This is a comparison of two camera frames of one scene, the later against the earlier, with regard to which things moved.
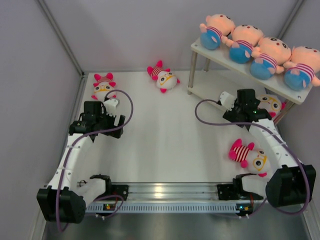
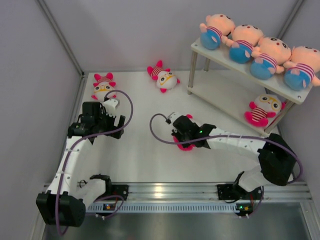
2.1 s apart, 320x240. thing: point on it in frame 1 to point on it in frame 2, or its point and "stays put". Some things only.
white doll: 166,79 stays put
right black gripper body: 231,115 to 182,138
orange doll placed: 269,57 stays put
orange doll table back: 218,26 stays put
